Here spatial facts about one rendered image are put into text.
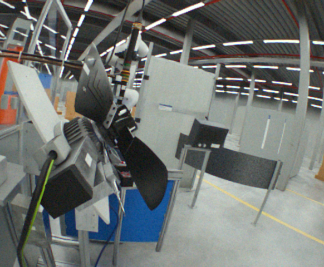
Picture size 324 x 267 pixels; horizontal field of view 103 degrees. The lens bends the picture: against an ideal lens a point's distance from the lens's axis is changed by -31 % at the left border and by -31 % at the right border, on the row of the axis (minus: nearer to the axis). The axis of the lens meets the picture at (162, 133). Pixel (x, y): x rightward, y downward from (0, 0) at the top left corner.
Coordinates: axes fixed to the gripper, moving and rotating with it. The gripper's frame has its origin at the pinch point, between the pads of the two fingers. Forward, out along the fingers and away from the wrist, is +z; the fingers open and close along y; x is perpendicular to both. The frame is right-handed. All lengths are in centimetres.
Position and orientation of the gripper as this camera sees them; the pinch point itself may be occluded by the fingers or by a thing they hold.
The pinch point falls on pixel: (129, 53)
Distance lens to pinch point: 85.5
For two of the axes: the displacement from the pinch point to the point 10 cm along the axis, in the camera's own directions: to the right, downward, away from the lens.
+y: -9.4, -1.5, -3.0
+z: 2.8, 1.9, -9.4
